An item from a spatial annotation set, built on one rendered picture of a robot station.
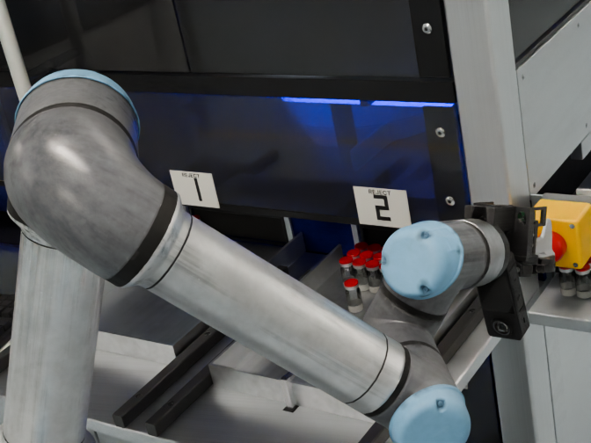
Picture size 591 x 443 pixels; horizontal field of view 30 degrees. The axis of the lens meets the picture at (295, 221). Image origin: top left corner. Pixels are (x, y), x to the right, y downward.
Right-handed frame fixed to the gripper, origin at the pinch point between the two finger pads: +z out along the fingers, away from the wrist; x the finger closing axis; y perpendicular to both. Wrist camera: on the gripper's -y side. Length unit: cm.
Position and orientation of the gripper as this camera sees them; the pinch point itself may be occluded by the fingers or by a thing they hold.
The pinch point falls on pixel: (541, 258)
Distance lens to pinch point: 142.4
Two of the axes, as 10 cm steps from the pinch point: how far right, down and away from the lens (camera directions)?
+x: -8.3, -0.9, 5.5
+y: 0.6, -9.9, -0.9
